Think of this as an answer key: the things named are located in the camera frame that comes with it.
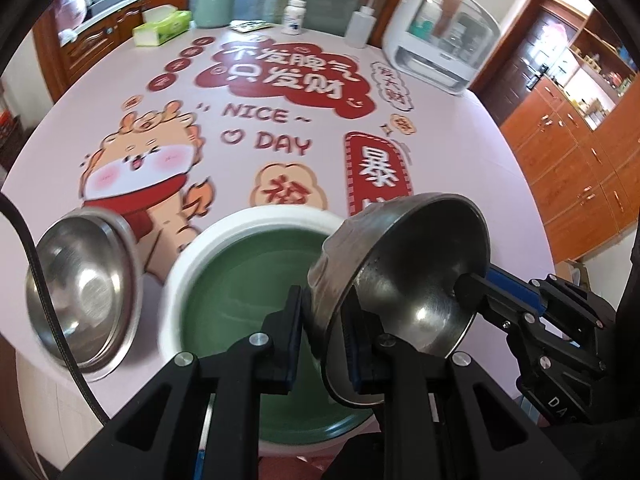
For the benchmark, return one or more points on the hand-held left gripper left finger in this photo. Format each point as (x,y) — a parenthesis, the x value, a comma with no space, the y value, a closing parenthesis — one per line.
(287,342)

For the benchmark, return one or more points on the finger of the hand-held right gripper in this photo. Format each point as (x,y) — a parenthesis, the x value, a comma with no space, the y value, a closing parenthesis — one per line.
(517,287)
(490,302)

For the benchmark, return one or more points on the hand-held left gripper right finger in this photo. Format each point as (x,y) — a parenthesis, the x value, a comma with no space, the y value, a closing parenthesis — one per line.
(355,362)

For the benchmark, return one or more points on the green plate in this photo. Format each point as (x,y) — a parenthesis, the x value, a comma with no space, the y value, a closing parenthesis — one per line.
(240,300)

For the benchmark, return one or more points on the large dull steel bowl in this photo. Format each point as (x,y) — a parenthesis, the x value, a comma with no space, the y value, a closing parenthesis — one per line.
(415,270)

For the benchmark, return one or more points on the white paper plate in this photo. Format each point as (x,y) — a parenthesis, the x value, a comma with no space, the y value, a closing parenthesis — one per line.
(180,280)

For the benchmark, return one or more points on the shiny steel bowl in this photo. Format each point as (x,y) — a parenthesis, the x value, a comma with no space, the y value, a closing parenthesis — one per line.
(90,285)

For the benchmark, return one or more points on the red cloth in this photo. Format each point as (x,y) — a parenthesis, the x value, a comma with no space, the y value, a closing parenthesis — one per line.
(300,467)

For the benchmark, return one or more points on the wooden drawer cabinet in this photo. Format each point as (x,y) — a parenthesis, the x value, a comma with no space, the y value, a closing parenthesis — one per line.
(575,170)

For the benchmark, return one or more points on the wooden shelf unit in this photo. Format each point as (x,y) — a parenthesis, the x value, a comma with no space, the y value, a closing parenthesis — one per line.
(605,70)

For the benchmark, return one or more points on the white sterilizer cabinet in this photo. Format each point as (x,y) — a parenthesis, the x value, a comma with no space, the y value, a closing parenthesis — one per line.
(435,67)

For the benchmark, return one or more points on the dark wooden door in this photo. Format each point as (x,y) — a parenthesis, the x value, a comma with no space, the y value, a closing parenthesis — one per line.
(550,45)

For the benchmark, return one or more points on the teal liquid bottle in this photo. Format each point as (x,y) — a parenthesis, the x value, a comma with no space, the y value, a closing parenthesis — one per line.
(430,20)

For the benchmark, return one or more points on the clear squeeze bottle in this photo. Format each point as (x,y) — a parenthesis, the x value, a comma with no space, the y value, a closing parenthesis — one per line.
(360,27)

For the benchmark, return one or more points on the pill blister pack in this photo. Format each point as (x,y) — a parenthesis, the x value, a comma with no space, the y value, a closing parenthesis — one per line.
(250,26)

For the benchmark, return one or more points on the white pill bottle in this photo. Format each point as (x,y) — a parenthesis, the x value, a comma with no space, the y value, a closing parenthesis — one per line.
(294,19)

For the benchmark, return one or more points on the green tissue box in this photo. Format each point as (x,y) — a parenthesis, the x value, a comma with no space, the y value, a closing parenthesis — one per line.
(162,27)

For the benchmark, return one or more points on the teal canister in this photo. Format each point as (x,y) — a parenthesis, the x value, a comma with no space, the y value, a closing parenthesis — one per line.
(214,5)

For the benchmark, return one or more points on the wooden kitchen cabinet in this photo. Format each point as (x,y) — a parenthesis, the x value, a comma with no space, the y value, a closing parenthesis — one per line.
(100,42)

